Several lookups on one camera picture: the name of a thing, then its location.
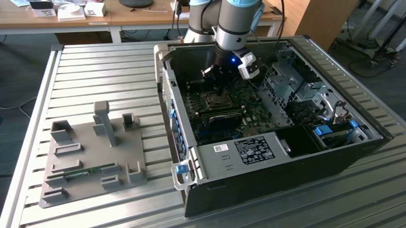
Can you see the green RAM stick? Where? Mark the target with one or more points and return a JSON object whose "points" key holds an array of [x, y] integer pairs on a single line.
{"points": [[84, 171]]}

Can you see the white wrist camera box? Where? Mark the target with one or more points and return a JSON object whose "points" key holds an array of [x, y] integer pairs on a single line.
{"points": [[248, 67]]}

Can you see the green motherboard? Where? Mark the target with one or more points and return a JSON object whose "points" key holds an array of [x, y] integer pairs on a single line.
{"points": [[254, 114]]}

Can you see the pale blue packet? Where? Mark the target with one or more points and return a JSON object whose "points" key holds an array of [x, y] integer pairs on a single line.
{"points": [[20, 2]]}

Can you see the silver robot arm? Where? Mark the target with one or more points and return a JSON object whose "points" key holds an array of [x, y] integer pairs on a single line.
{"points": [[234, 23]]}

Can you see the grey power supply unit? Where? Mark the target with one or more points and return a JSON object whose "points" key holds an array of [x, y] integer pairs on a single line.
{"points": [[228, 161]]}

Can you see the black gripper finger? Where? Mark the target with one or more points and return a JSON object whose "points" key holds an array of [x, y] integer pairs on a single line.
{"points": [[219, 91]]}

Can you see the grey round object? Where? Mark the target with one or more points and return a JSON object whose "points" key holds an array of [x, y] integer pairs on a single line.
{"points": [[136, 2]]}

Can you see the white round-topped box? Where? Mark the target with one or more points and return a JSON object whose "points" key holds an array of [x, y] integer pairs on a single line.
{"points": [[71, 14]]}

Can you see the CPU socket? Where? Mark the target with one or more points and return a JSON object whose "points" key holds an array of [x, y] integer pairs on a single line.
{"points": [[223, 107]]}

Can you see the black equipment base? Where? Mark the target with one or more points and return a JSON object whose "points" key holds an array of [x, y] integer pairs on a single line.
{"points": [[358, 45]]}

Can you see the blue card retention clip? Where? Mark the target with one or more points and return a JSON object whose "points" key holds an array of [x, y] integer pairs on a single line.
{"points": [[172, 113]]}

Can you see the black display stand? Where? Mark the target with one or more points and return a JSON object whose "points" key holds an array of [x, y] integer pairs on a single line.
{"points": [[41, 4]]}

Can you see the black graphics card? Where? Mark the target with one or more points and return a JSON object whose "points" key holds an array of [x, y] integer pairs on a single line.
{"points": [[224, 122]]}

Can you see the wooden desk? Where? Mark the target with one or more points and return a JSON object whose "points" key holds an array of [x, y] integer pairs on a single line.
{"points": [[19, 20], [143, 17]]}

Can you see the grey parts rack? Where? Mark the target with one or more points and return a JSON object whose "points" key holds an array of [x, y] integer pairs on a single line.
{"points": [[92, 152]]}

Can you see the silver CPU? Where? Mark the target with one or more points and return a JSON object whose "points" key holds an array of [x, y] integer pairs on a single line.
{"points": [[226, 101]]}

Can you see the blue disk carrier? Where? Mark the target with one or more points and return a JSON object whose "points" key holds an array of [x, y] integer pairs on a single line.
{"points": [[322, 131]]}

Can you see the blue plastic latch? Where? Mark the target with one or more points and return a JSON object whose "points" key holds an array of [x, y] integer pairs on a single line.
{"points": [[354, 125]]}

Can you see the small cardboard box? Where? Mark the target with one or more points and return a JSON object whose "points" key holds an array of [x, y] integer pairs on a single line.
{"points": [[184, 14]]}

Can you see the metal drive cage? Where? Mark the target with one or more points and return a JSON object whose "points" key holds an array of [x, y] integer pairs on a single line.
{"points": [[279, 88]]}

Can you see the black PC case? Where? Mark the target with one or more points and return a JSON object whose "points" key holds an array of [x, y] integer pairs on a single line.
{"points": [[284, 185]]}

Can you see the wooden cabinet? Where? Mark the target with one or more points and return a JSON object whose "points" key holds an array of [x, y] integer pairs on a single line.
{"points": [[326, 21]]}

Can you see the white printed box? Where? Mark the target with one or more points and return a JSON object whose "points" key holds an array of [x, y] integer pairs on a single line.
{"points": [[95, 10], [44, 12]]}

